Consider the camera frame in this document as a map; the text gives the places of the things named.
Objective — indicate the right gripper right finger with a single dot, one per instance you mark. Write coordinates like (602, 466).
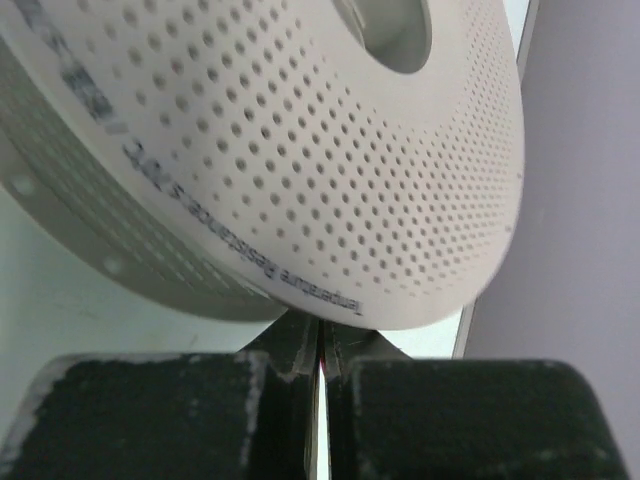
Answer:
(391, 416)

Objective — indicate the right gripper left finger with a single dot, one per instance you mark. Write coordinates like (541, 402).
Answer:
(251, 414)

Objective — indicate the white spool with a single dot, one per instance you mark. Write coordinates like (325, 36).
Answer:
(234, 159)

